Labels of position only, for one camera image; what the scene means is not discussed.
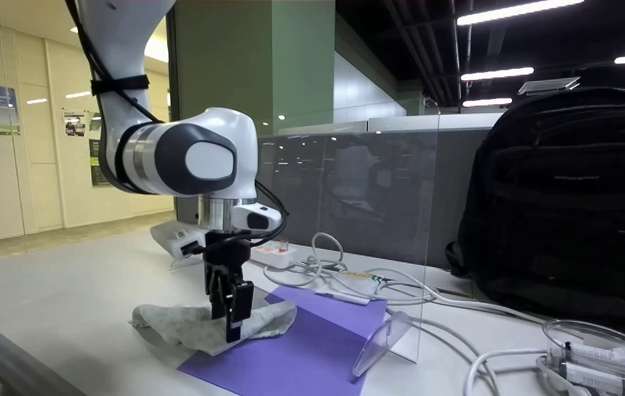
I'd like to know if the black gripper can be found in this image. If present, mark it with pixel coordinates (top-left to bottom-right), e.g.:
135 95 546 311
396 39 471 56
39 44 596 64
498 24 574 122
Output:
180 230 252 340

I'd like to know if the pale green white cloth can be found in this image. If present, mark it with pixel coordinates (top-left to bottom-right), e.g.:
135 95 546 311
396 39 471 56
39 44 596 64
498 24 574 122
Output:
130 297 296 356

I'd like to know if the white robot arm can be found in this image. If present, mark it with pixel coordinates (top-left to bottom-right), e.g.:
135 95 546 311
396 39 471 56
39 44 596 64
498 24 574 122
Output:
64 0 280 340

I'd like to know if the clear acrylic screen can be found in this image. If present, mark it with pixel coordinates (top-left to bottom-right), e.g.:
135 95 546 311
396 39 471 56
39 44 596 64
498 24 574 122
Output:
274 107 447 383

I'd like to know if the white power strip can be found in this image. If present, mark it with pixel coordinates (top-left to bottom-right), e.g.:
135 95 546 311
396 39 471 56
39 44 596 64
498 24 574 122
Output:
250 241 296 267

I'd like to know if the purple paper sheet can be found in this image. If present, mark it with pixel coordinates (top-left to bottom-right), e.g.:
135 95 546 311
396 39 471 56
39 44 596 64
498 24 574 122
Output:
180 286 388 396

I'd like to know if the grey partition panel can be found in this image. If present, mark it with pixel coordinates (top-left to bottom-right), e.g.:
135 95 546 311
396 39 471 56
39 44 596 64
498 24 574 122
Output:
259 129 484 266

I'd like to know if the black backpack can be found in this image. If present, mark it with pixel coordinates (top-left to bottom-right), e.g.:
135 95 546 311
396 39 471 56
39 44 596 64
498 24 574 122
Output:
445 86 625 332

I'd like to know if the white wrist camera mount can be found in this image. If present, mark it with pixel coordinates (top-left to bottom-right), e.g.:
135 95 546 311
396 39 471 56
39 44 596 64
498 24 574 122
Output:
150 198 283 261

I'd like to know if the white cable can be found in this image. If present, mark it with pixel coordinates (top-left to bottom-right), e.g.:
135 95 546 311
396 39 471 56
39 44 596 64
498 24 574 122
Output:
262 230 625 396

